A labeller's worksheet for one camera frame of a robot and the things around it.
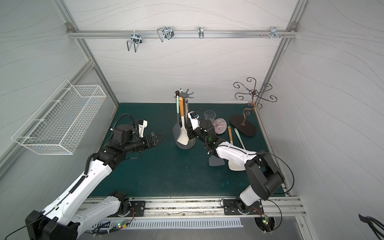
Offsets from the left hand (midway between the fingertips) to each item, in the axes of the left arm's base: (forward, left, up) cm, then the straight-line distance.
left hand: (160, 138), depth 73 cm
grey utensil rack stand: (+10, -15, -18) cm, 26 cm away
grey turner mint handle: (-1, -29, -22) cm, 36 cm away
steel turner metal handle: (+11, -13, +9) cm, 19 cm away
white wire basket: (+2, +46, +8) cm, 47 cm away
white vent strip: (-32, -6, -24) cm, 40 cm away
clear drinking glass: (+33, -27, -19) cm, 47 cm away
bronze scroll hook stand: (+24, -55, -22) cm, 64 cm away
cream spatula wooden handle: (-3, -40, -23) cm, 46 cm away
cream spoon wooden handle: (+9, -10, -12) cm, 18 cm away
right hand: (+13, -12, -3) cm, 18 cm away
